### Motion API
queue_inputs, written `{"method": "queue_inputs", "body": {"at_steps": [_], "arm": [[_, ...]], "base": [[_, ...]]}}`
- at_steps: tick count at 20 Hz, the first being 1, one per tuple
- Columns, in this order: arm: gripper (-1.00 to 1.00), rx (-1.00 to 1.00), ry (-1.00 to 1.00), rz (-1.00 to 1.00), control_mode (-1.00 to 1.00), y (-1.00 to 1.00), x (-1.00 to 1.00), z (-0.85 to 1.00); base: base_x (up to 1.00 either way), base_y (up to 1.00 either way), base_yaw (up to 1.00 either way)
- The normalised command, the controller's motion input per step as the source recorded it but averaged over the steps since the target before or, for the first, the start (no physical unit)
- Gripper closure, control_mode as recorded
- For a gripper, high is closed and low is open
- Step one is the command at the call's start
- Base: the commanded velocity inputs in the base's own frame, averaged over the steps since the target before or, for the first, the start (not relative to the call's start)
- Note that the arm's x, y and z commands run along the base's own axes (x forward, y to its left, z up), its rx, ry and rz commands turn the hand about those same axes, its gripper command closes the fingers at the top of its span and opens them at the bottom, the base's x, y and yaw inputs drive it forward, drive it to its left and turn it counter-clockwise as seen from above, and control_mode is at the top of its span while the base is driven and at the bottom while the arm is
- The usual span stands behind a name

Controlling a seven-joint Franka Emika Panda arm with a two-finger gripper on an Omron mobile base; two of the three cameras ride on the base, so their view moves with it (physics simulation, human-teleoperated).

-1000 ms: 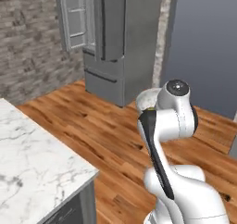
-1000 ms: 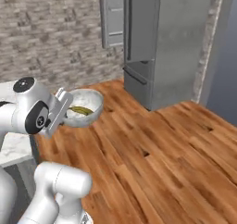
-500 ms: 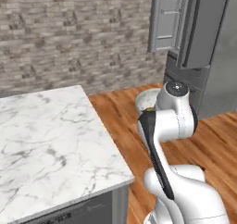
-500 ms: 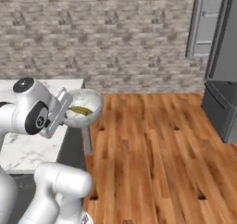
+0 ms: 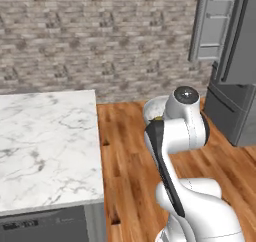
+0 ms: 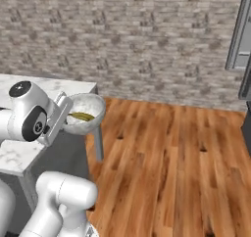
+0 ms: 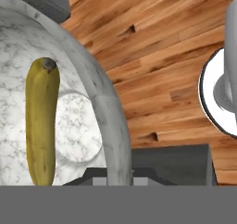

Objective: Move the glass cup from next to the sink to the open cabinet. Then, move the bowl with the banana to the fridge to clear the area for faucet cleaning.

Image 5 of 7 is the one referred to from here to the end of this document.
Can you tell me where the white bowl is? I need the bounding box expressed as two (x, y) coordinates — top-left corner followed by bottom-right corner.
(142, 95), (170, 127)

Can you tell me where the grey island cabinet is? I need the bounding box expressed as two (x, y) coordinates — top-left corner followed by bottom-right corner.
(83, 202), (108, 242)

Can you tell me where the open grey fridge door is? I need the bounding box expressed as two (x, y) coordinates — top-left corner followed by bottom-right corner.
(187, 0), (242, 63)

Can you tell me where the grey fridge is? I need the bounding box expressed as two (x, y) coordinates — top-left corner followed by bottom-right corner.
(187, 0), (256, 148)

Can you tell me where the closed grey fridge door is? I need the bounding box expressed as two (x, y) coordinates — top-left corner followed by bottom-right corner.
(219, 0), (256, 86)

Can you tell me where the grey freezer drawer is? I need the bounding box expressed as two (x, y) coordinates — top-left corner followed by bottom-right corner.
(203, 82), (256, 148)

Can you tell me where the dark grey dishwasher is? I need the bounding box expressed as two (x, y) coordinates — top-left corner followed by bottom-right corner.
(0, 205), (89, 242)

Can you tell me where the dark freezer drawer handle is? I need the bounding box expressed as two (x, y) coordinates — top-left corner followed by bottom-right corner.
(207, 85), (237, 113)

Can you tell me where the dark fridge door handle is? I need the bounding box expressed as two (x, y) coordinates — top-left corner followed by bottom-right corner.
(220, 0), (252, 83)

